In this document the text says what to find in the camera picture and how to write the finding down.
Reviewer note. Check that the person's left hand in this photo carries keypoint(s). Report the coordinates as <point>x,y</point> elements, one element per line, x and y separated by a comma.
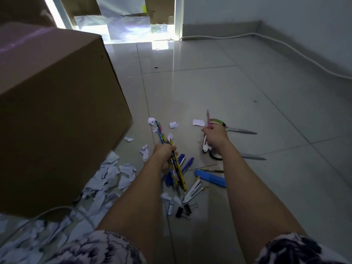
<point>163,156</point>

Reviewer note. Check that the person's right hand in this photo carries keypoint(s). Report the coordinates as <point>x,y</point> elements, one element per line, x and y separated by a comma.
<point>217,140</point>

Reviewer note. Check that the purple and white stapler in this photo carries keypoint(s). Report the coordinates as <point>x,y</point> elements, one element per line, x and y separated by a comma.
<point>205,147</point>

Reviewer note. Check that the bunch of patterned pencils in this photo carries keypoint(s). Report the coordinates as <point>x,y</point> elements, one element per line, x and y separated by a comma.
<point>178,173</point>

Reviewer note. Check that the pink patterned pencil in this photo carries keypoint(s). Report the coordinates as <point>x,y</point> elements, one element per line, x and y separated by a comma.
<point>208,119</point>

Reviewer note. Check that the blue stapler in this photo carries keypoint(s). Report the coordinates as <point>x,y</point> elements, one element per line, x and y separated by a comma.
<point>188,164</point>

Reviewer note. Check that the yellow patterned pencil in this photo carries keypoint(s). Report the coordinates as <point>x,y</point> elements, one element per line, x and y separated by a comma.
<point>213,170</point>

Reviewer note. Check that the blue utility knife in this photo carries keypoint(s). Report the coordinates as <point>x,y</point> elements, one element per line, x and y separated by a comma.
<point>209,177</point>

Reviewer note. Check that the silver stapler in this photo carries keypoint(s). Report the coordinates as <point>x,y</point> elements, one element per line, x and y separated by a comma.
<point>192,189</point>

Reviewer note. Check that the pile of white paper scraps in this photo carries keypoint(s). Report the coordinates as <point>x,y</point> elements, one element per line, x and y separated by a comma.
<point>95,184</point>

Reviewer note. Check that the brown cardboard box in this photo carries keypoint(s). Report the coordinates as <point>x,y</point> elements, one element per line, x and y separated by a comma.
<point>24,10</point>
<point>60,115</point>

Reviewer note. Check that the person's left forearm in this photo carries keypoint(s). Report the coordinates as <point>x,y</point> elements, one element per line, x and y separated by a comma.
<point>134,211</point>

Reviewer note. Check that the person's right forearm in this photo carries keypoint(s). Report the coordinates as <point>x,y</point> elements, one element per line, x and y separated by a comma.
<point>253,206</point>

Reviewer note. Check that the brown cardboard sheet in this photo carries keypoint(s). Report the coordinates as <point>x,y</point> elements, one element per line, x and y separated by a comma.
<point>161,9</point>
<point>79,5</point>

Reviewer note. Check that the flattened brown cardboard box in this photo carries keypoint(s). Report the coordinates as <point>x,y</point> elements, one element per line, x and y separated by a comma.
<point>24,10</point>

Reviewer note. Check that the white door frame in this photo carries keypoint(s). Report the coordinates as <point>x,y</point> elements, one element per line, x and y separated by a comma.
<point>178,19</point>
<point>59,12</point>

